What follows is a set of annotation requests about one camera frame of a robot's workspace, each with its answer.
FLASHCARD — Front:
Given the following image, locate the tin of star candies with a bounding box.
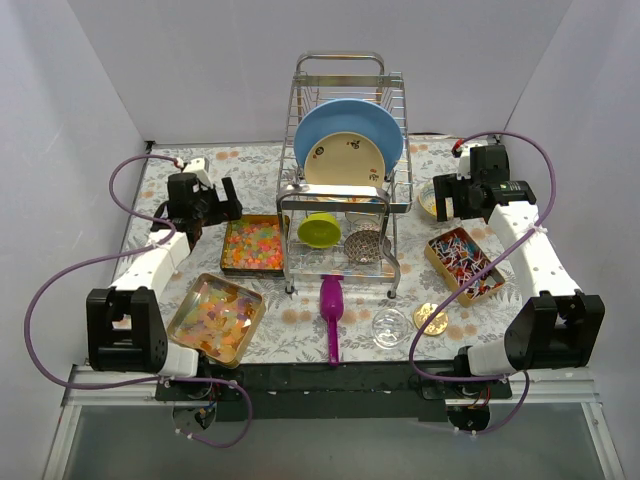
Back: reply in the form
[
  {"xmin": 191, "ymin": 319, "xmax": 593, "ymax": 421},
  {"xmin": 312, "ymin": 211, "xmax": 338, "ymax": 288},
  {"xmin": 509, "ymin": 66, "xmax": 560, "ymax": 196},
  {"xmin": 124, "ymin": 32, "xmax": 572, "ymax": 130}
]
[{"xmin": 220, "ymin": 215, "xmax": 284, "ymax": 278}]

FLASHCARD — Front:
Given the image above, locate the tin of lollipop candies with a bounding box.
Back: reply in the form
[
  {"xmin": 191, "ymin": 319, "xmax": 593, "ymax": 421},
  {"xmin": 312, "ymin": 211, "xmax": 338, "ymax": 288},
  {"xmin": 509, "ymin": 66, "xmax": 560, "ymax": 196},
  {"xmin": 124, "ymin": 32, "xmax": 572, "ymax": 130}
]
[{"xmin": 425, "ymin": 227, "xmax": 505, "ymax": 307}]

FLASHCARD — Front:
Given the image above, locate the steel dish rack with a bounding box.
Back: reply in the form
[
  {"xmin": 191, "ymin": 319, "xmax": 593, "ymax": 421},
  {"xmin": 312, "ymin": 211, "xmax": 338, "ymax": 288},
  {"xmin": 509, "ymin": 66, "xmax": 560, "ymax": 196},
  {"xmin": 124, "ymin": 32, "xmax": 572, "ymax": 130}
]
[{"xmin": 276, "ymin": 51, "xmax": 413, "ymax": 298}]

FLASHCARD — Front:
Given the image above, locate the magenta plastic scoop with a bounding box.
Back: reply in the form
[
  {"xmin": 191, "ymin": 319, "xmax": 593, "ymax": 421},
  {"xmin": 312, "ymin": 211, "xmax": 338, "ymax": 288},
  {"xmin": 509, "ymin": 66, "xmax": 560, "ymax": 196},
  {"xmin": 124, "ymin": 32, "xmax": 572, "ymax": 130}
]
[{"xmin": 320, "ymin": 276, "xmax": 344, "ymax": 366}]

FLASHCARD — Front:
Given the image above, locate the clear glass jar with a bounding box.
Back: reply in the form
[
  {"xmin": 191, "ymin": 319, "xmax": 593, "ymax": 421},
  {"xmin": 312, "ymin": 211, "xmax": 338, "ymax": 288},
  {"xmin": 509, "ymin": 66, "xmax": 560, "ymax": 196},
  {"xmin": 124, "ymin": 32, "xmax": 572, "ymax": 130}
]
[{"xmin": 371, "ymin": 308, "xmax": 409, "ymax": 349}]

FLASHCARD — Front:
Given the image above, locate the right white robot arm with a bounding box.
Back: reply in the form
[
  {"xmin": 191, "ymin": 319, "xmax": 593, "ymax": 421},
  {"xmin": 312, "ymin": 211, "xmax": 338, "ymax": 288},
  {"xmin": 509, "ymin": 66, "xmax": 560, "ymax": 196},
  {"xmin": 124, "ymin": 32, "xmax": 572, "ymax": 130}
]
[{"xmin": 433, "ymin": 145, "xmax": 605, "ymax": 398}]

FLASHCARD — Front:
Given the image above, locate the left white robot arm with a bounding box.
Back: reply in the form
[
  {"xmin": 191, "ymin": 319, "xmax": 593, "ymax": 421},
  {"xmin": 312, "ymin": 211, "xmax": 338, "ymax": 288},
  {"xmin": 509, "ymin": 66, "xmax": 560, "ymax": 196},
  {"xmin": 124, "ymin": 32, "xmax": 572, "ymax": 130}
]
[{"xmin": 86, "ymin": 173, "xmax": 242, "ymax": 400}]

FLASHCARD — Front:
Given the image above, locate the tin of popsicle candies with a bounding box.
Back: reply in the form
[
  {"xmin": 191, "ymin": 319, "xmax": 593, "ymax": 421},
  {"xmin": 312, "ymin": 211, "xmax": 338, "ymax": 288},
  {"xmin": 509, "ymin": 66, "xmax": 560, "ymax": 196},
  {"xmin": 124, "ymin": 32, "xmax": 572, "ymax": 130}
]
[{"xmin": 167, "ymin": 274, "xmax": 266, "ymax": 369}]

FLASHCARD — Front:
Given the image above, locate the yellow teal patterned bowl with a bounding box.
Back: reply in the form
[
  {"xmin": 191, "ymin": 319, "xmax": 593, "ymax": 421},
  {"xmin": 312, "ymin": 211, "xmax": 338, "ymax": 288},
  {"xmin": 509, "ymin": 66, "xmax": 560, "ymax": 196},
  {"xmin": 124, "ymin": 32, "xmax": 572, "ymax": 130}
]
[{"xmin": 417, "ymin": 181, "xmax": 437, "ymax": 219}]

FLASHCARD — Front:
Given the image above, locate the teal rimmed bowl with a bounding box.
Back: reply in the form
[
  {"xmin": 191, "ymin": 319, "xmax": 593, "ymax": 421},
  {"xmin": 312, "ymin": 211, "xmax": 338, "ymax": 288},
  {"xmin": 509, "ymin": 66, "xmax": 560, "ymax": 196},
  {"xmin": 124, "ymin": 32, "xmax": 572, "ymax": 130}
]
[{"xmin": 345, "ymin": 211, "xmax": 381, "ymax": 228}]

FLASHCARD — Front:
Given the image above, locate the lime green bowl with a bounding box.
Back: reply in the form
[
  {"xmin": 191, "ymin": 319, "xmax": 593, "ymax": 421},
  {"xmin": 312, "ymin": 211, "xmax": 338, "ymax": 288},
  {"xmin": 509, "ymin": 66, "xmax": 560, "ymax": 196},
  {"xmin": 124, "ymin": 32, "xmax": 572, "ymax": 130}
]
[{"xmin": 297, "ymin": 212, "xmax": 342, "ymax": 249}]

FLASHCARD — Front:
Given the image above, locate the brown patterned bowl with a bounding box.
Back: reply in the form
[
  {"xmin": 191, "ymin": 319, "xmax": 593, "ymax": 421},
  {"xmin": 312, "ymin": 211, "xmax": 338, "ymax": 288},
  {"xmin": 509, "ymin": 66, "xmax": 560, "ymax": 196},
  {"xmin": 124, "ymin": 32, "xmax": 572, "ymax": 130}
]
[{"xmin": 344, "ymin": 230, "xmax": 382, "ymax": 264}]

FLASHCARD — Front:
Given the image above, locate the floral table mat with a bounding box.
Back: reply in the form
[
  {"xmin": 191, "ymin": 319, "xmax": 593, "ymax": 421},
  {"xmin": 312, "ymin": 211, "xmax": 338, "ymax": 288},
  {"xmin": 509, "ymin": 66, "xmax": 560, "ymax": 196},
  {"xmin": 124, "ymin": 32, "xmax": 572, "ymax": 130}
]
[{"xmin": 125, "ymin": 143, "xmax": 523, "ymax": 364}]

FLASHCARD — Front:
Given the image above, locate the blue plate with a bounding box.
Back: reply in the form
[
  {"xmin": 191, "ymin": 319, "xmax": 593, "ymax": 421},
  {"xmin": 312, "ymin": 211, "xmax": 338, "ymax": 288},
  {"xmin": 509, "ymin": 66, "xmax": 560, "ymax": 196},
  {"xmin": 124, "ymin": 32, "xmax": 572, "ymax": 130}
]
[{"xmin": 293, "ymin": 98, "xmax": 404, "ymax": 175}]

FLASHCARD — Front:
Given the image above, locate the cream plate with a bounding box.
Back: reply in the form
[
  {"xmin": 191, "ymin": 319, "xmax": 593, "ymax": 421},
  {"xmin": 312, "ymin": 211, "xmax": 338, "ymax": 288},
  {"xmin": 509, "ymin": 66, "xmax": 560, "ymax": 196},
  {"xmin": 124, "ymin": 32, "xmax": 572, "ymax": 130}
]
[{"xmin": 304, "ymin": 132, "xmax": 385, "ymax": 187}]

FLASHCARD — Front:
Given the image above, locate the gold jar lid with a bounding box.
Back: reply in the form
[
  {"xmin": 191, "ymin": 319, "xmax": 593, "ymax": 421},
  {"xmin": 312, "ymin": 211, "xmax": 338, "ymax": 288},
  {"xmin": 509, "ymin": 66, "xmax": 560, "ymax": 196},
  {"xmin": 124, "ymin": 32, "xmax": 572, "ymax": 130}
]
[{"xmin": 412, "ymin": 303, "xmax": 449, "ymax": 336}]

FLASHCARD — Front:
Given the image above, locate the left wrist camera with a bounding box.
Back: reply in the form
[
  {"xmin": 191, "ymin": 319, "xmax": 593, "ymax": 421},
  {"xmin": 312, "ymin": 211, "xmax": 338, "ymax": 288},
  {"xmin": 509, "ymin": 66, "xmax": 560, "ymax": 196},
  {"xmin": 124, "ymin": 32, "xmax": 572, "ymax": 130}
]
[{"xmin": 182, "ymin": 157, "xmax": 214, "ymax": 189}]

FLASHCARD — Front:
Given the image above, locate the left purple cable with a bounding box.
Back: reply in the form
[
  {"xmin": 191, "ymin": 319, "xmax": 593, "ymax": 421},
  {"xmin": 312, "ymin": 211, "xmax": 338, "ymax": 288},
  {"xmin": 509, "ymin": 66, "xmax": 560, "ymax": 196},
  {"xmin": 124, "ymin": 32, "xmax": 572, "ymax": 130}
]
[{"xmin": 23, "ymin": 154, "xmax": 254, "ymax": 448}]

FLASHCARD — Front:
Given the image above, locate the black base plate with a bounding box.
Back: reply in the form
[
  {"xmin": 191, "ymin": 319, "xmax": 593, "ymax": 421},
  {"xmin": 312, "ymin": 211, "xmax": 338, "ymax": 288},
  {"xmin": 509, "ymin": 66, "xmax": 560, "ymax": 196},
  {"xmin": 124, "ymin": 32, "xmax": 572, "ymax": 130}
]
[{"xmin": 154, "ymin": 362, "xmax": 514, "ymax": 424}]

